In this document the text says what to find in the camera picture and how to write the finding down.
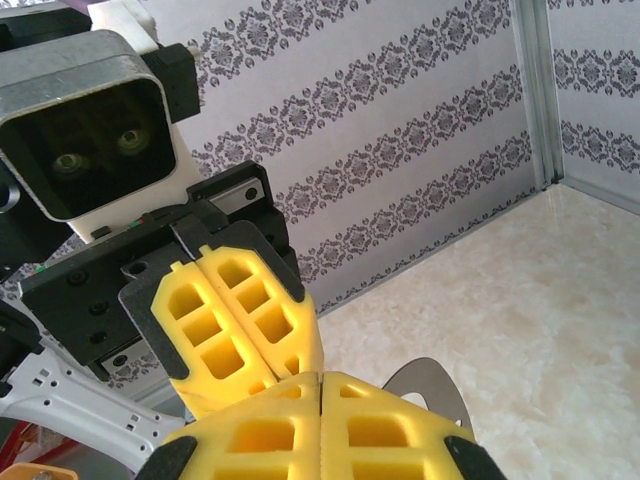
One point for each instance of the aluminium back rail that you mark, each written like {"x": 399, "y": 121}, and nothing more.
{"x": 600, "y": 197}

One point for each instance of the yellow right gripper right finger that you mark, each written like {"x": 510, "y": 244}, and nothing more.
{"x": 390, "y": 440}

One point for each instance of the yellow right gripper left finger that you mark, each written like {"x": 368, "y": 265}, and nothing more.
{"x": 260, "y": 440}

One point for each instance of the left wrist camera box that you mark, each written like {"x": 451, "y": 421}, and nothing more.
{"x": 90, "y": 125}

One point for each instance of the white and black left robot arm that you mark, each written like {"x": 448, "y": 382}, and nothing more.
{"x": 75, "y": 400}

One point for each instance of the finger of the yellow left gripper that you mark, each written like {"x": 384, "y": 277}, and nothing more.
{"x": 200, "y": 325}
{"x": 265, "y": 320}

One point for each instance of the left aluminium frame post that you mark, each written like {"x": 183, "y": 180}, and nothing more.
{"x": 537, "y": 90}

